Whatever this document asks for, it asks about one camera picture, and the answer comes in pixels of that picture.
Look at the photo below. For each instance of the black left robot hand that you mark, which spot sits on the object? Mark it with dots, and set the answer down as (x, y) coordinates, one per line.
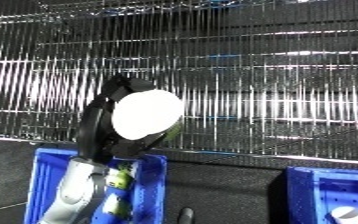
(92, 133)

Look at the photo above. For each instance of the pale left robot arm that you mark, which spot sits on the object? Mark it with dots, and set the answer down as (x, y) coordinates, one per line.
(75, 190)

